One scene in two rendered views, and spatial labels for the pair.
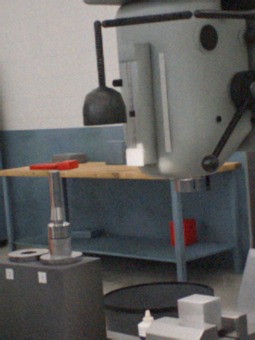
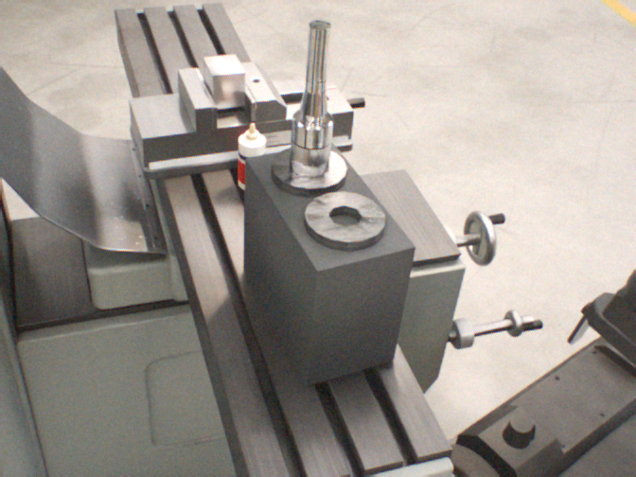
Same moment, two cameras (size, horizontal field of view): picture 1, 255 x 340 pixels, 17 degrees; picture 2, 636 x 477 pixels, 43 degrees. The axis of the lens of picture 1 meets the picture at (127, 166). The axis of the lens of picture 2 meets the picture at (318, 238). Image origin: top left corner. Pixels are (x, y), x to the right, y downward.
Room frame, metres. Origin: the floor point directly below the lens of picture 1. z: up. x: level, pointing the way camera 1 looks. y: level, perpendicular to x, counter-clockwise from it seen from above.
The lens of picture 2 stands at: (2.56, 0.48, 1.69)
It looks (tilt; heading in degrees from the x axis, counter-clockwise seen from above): 40 degrees down; 203
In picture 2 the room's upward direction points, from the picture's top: 5 degrees clockwise
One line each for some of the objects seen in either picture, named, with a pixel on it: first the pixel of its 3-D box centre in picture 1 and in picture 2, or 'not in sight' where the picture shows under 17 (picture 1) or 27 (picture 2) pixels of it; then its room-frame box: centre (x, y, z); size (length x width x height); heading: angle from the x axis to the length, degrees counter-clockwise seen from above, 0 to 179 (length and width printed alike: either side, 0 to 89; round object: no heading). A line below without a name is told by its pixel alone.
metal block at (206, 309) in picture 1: (199, 314); (223, 81); (1.58, -0.11, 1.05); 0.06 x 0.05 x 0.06; 46
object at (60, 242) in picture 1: (60, 241); (310, 146); (1.83, 0.16, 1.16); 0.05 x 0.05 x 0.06
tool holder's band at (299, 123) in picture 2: (58, 225); (312, 120); (1.83, 0.16, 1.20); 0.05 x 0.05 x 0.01
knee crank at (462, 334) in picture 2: not in sight; (496, 326); (1.32, 0.37, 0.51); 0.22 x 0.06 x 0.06; 134
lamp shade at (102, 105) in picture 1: (103, 105); not in sight; (1.43, 0.03, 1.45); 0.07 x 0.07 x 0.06
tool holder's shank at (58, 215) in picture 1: (56, 197); (316, 72); (1.83, 0.16, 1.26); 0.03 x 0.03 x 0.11
